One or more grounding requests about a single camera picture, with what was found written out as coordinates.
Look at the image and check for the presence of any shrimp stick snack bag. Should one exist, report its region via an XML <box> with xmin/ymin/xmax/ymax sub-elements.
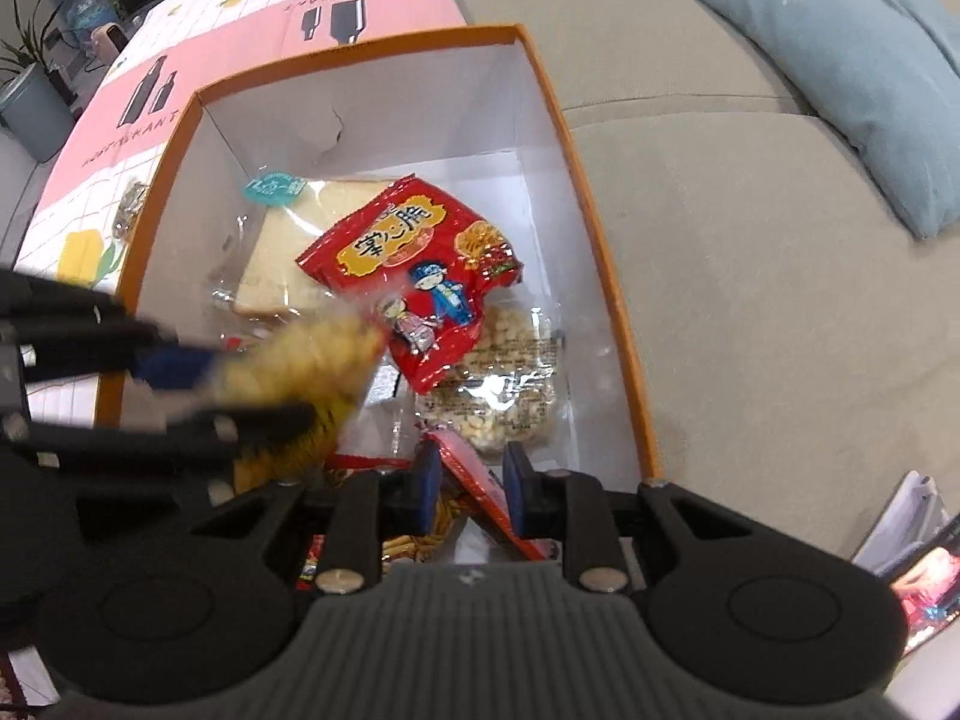
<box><xmin>295</xmin><ymin>444</ymin><xmax>460</xmax><ymax>595</ymax></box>

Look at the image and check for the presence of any packaged sliced bread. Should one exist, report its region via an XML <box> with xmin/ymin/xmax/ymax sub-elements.
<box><xmin>208</xmin><ymin>172</ymin><xmax>391</xmax><ymax>319</ymax></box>

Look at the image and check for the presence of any brown nut bar pack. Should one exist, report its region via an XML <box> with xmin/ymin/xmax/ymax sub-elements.
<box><xmin>112</xmin><ymin>181</ymin><xmax>149</xmax><ymax>242</ymax></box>

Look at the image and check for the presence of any orange cardboard box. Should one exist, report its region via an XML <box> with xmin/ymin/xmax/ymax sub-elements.
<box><xmin>92</xmin><ymin>23</ymin><xmax>662</xmax><ymax>564</ymax></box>

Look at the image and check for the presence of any small pink heater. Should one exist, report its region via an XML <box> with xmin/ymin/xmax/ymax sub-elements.
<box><xmin>91</xmin><ymin>23</ymin><xmax>128</xmax><ymax>65</ymax></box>

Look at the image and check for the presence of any large red snack bag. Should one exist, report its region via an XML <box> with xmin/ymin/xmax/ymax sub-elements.
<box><xmin>298</xmin><ymin>176</ymin><xmax>524</xmax><ymax>395</ymax></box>

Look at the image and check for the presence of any grey trash bin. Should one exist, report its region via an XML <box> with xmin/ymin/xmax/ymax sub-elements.
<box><xmin>0</xmin><ymin>64</ymin><xmax>75</xmax><ymax>163</ymax></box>

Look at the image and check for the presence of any spiky potted plant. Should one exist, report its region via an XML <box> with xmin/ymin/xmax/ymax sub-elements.
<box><xmin>0</xmin><ymin>0</ymin><xmax>62</xmax><ymax>82</ymax></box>

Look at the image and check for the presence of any yellow waffle snack pack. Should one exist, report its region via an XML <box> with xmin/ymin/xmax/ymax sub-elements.
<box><xmin>210</xmin><ymin>309</ymin><xmax>386</xmax><ymax>494</ymax></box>

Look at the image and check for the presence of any light blue cushion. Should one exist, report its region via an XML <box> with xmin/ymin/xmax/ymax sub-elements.
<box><xmin>698</xmin><ymin>0</ymin><xmax>958</xmax><ymax>239</ymax></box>

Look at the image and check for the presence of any red stick snack pack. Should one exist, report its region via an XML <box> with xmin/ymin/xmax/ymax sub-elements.
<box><xmin>425</xmin><ymin>427</ymin><xmax>555</xmax><ymax>561</ymax></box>

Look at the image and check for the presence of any beige sofa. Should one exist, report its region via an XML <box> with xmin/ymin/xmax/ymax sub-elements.
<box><xmin>457</xmin><ymin>0</ymin><xmax>958</xmax><ymax>556</ymax></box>

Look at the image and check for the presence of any blue water jug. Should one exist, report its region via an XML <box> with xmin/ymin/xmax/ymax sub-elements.
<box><xmin>67</xmin><ymin>0</ymin><xmax>121</xmax><ymax>43</ymax></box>

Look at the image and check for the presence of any smartphone with lit screen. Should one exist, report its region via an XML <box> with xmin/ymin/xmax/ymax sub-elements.
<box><xmin>890</xmin><ymin>541</ymin><xmax>960</xmax><ymax>656</ymax></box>

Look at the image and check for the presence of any puffed rice cake pack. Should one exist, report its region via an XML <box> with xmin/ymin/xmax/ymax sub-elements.
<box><xmin>415</xmin><ymin>301</ymin><xmax>563</xmax><ymax>458</ymax></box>

